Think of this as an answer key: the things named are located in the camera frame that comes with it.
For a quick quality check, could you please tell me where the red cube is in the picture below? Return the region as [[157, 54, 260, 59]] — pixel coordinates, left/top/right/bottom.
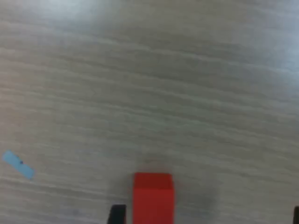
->
[[132, 172, 175, 224]]

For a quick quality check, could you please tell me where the blue tape strip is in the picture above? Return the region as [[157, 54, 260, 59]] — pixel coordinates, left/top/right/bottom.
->
[[1, 149, 36, 180]]

